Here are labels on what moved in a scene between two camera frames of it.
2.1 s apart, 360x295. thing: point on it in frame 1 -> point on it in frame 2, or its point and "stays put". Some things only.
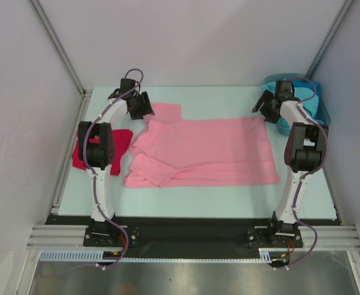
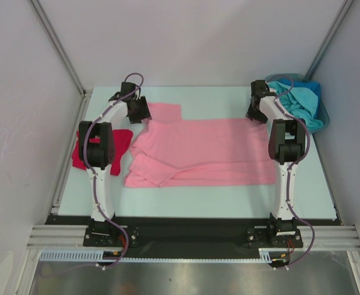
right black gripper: (266, 106) -> (256, 114)
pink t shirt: (169, 149) stays put
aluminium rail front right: (340, 238) stays put
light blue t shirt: (307, 98) stays put
